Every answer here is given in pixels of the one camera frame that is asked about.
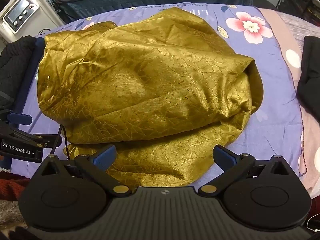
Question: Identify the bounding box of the dark red knit cloth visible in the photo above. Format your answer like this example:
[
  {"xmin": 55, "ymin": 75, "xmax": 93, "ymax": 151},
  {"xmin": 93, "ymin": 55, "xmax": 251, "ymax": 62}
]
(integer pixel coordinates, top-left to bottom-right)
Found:
[{"xmin": 0, "ymin": 177, "xmax": 34, "ymax": 201}]

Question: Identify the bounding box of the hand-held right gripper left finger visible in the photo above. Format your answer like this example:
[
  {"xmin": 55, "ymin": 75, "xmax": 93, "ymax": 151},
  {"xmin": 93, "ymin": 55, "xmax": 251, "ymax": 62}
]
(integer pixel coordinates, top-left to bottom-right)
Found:
[{"xmin": 40, "ymin": 145, "xmax": 133, "ymax": 197}]

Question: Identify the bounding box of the black cable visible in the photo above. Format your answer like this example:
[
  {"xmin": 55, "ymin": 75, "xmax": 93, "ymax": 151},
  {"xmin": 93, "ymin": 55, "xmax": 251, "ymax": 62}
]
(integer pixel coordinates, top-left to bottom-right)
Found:
[{"xmin": 49, "ymin": 125, "xmax": 71, "ymax": 161}]

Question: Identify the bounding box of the black cloth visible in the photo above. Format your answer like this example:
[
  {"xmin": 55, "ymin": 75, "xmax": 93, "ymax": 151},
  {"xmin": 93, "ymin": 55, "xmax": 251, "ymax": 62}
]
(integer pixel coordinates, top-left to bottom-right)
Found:
[{"xmin": 297, "ymin": 35, "xmax": 320, "ymax": 107}]

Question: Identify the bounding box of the person's left forearm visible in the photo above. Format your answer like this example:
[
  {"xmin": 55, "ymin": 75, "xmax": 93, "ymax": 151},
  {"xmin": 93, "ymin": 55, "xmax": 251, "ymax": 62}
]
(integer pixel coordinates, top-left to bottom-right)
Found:
[{"xmin": 0, "ymin": 36, "xmax": 38, "ymax": 108}]

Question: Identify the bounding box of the grey furry cloth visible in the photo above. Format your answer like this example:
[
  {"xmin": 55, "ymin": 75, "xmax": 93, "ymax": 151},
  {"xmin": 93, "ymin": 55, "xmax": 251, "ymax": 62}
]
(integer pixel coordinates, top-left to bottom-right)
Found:
[{"xmin": 0, "ymin": 197, "xmax": 27, "ymax": 232}]

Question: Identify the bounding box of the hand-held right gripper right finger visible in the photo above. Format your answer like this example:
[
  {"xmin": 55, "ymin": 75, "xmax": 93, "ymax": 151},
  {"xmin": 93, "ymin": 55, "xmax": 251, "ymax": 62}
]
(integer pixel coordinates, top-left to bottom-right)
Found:
[{"xmin": 199, "ymin": 144, "xmax": 292, "ymax": 196}]

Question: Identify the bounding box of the pink blanket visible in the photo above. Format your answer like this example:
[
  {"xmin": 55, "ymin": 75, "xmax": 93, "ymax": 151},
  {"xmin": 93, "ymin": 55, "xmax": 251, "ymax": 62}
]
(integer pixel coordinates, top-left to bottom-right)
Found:
[{"xmin": 257, "ymin": 7, "xmax": 320, "ymax": 193}]

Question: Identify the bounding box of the black metal rack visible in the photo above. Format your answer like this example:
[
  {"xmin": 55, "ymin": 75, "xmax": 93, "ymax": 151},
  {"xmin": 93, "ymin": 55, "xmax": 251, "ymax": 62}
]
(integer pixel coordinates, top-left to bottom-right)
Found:
[{"xmin": 275, "ymin": 0, "xmax": 320, "ymax": 27}]

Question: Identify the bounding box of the white cable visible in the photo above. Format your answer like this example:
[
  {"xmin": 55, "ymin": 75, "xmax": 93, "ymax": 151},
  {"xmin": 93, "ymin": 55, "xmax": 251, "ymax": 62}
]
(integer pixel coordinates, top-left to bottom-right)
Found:
[{"xmin": 306, "ymin": 214, "xmax": 320, "ymax": 230}]

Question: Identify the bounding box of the purple floral bedsheet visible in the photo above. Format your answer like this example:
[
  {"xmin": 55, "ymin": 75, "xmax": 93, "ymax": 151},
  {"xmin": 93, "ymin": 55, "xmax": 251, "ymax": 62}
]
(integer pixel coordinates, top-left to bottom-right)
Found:
[{"xmin": 6, "ymin": 4, "xmax": 308, "ymax": 180}]

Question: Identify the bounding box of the white appliance with knobs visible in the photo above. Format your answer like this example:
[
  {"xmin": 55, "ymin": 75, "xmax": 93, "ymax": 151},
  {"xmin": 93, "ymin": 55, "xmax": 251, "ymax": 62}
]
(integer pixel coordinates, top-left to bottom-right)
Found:
[{"xmin": 0, "ymin": 0, "xmax": 66, "ymax": 41}]

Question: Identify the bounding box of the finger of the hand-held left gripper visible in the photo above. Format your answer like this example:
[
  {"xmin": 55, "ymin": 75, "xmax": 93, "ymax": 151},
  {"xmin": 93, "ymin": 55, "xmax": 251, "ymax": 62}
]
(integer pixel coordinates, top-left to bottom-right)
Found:
[
  {"xmin": 25, "ymin": 131, "xmax": 62, "ymax": 149},
  {"xmin": 7, "ymin": 112, "xmax": 32, "ymax": 124}
]

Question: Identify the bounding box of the gold jacquard garment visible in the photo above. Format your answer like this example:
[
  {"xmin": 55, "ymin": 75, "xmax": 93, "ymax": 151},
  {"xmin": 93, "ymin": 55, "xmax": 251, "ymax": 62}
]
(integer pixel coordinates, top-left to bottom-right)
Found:
[{"xmin": 37, "ymin": 7, "xmax": 264, "ymax": 188}]

